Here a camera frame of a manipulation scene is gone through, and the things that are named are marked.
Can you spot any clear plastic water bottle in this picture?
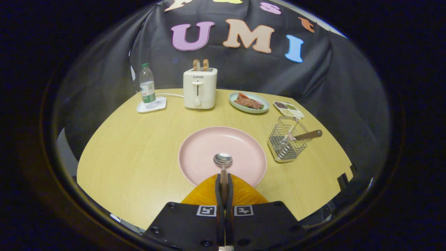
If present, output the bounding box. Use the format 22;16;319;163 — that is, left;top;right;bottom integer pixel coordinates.
139;63;157;104

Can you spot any white square coaster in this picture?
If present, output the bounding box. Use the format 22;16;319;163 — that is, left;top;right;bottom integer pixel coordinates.
136;97;167;113

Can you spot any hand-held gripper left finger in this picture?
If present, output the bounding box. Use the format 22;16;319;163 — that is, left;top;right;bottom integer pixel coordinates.
144;173;225;251

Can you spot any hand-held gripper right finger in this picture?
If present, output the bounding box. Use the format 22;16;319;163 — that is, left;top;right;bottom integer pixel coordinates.
226;173;307;250

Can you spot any metal wire cutlery basket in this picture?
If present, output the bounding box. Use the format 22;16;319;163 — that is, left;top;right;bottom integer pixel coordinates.
267;116;309;163

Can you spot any black backdrop cloth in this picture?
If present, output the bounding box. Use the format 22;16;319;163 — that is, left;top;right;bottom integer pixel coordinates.
52;0;391;175

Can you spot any pink plate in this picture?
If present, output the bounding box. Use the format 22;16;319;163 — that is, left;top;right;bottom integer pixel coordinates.
178;126;268;188

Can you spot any cream toaster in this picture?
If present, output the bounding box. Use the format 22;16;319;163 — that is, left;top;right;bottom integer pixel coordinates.
183;68;218;110

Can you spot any pale green oval plate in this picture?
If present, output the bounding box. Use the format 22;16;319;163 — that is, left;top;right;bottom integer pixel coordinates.
229;92;270;114

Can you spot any cooked steak with garnish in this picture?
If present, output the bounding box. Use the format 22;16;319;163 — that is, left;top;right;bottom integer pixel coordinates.
234;93;264;110

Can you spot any grey mesh chair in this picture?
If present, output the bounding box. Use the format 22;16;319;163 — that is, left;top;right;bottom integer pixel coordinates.
56;127;79;176

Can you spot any wooden handled spoon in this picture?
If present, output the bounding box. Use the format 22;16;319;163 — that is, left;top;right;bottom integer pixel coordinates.
213;153;233;207

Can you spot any wooden handled fork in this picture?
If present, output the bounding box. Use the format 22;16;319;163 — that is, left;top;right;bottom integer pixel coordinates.
280;130;323;154

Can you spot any white divided condiment dish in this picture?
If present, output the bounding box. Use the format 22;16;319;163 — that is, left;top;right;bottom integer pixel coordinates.
273;101;305;120

